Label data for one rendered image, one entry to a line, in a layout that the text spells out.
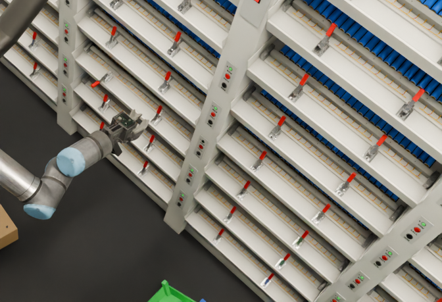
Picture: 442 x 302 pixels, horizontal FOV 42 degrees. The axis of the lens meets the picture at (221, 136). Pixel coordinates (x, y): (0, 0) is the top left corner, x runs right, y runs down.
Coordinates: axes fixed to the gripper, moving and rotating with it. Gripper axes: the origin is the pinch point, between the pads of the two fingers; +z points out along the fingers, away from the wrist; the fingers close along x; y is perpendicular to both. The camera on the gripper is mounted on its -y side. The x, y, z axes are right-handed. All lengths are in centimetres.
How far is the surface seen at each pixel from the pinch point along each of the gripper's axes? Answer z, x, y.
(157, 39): 4.1, 7.1, 31.6
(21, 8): -100, -40, 117
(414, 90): 2, -69, 75
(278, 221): 11, -60, -6
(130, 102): 9.1, 12.5, -7.5
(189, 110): 7.1, -12.2, 12.3
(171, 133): 10.4, -7.8, -6.8
